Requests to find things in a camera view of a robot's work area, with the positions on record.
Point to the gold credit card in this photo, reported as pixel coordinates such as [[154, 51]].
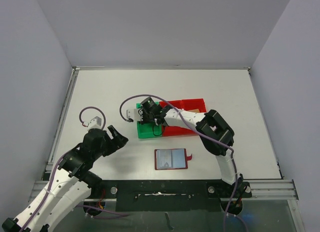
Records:
[[194, 110]]

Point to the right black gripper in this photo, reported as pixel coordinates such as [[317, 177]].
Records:
[[144, 115]]

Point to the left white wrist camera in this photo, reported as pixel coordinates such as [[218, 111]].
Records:
[[94, 123]]

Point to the red leather card holder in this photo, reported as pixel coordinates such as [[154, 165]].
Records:
[[171, 159]]

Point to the red bin with gold card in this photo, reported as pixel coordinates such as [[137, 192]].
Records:
[[189, 104]]

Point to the red bin with black card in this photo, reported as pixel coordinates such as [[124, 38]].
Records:
[[177, 122]]

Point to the green plastic bin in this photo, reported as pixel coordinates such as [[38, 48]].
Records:
[[147, 128]]

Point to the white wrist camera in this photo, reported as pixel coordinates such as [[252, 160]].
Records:
[[133, 115], [94, 123]]

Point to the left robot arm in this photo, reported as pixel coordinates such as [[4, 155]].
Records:
[[71, 182]]

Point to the aluminium front rail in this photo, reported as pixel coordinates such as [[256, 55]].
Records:
[[273, 190]]

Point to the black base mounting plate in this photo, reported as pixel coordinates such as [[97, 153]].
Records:
[[167, 195]]

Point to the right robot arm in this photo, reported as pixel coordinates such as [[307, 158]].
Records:
[[215, 133]]

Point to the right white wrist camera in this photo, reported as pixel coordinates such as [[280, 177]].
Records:
[[133, 115]]

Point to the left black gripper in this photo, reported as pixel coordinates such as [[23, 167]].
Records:
[[118, 140]]

